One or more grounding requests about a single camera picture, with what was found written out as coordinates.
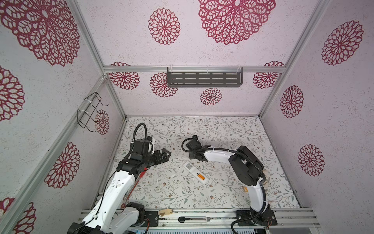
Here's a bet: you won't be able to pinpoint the white remote control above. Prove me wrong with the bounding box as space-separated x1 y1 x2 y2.
184 162 207 185

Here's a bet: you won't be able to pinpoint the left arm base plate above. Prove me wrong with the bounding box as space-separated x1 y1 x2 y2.
134 210 159 228

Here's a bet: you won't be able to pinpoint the red kitchen tongs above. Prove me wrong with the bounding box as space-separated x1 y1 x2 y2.
120 168 149 209

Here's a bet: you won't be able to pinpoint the orange battery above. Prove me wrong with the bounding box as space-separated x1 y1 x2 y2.
197 173 205 181

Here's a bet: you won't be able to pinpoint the grey slotted wall shelf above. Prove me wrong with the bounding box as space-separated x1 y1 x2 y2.
167 67 243 88

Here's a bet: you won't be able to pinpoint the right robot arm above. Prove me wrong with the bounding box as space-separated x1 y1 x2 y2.
181 135 268 217

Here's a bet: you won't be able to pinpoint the black wire wall rack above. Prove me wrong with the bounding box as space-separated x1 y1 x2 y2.
76 92 110 136

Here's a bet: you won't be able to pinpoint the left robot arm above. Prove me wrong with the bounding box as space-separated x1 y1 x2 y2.
67 137 171 234

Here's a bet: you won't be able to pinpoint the black handled tool on rail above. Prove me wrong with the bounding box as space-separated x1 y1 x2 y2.
178 216 211 223

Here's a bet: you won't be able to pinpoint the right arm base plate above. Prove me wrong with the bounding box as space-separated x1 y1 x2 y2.
236 209 278 226

